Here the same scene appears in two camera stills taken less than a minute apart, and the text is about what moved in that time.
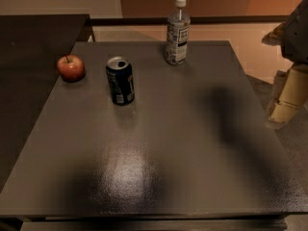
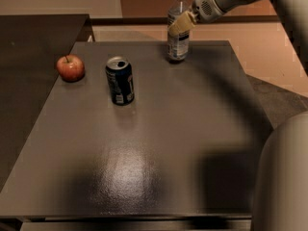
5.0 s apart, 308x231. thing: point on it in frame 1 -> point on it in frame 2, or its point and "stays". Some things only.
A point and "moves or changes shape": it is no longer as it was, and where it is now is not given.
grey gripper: (296, 38) -> (205, 6)
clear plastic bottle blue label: (178, 23) moves or changes shape
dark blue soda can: (120, 76) stays
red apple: (71, 67) stays
